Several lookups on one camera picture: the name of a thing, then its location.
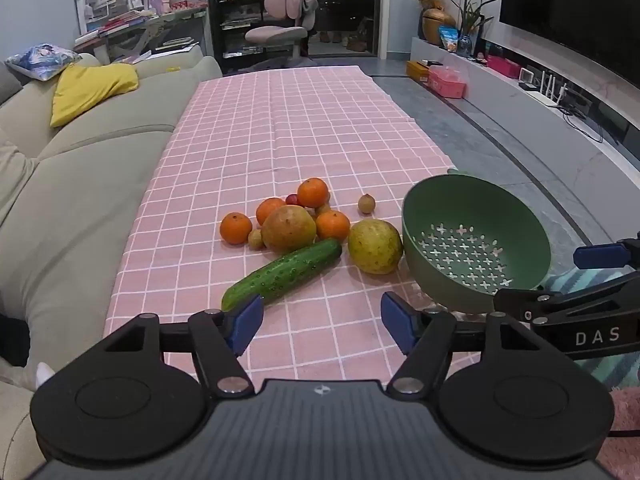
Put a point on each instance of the small red cherry tomato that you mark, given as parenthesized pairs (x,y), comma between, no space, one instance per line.
(291,199)

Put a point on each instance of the gold round vase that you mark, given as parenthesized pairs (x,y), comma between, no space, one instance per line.
(437,22)

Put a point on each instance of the black shelf cabinet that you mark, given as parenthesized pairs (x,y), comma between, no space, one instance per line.
(235,5)

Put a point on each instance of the pink fluffy rug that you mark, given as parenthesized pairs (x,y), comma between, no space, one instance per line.
(625,460)

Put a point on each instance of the pink storage box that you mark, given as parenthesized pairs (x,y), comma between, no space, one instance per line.
(447,82)

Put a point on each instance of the yellow pillow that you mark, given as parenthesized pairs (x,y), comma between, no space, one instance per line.
(92,90)

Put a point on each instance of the large brownish citrus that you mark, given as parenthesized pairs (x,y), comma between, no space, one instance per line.
(289,228)

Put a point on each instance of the beige sofa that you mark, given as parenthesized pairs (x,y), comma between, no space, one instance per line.
(75,185)

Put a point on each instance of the blue printed pillow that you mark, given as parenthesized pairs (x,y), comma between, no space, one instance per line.
(42,60)

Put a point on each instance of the teal rug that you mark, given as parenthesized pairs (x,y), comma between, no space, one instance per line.
(625,370)

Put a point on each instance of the magenta box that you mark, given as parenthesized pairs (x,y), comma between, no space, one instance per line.
(502,66)

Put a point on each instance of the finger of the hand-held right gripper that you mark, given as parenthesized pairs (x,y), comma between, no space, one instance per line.
(600,255)
(550,300)

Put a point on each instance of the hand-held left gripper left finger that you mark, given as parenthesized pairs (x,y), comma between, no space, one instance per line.
(247,322)

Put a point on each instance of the cluttered study desk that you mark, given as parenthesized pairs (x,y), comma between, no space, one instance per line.
(130,25)

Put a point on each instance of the green cucumber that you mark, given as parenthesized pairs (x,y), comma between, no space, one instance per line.
(285,272)

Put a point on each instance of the white cloth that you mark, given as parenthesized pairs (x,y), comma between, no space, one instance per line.
(44,375)

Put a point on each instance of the pink office chair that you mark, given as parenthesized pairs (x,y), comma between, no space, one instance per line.
(287,10)

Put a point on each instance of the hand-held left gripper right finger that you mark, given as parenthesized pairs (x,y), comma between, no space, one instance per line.
(397,322)

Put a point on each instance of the orange box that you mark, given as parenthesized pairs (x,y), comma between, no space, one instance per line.
(417,70)

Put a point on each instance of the green leafy plant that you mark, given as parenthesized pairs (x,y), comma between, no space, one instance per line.
(470,15)

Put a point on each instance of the white router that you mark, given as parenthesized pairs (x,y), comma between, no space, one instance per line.
(552,92)

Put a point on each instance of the grey cushion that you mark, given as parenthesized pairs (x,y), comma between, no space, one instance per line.
(7,85)

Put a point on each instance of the blue glass vase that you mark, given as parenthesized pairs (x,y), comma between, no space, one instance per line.
(465,46)

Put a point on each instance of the blue snack bag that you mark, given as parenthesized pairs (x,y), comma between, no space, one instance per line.
(448,37)

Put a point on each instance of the white marble television console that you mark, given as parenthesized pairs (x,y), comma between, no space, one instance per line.
(525,125)

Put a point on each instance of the black flat television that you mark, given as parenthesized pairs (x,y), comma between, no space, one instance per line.
(575,5)

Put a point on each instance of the green colander bowl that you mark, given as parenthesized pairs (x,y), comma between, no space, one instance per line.
(440,210)

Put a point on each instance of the large yellow green citrus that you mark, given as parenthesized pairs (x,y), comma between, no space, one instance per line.
(375,246)

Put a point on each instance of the dark cloth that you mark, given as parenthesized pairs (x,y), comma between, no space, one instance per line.
(12,340)

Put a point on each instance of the orange mandarin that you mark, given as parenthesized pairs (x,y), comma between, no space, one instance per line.
(236,228)
(313,192)
(269,207)
(334,225)

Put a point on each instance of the small white device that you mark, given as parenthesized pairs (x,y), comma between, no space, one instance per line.
(527,80)

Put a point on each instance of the pink checkered tablecloth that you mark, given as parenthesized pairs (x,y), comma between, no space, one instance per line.
(300,125)

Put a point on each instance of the beige cushion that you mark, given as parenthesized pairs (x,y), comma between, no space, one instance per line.
(12,180)

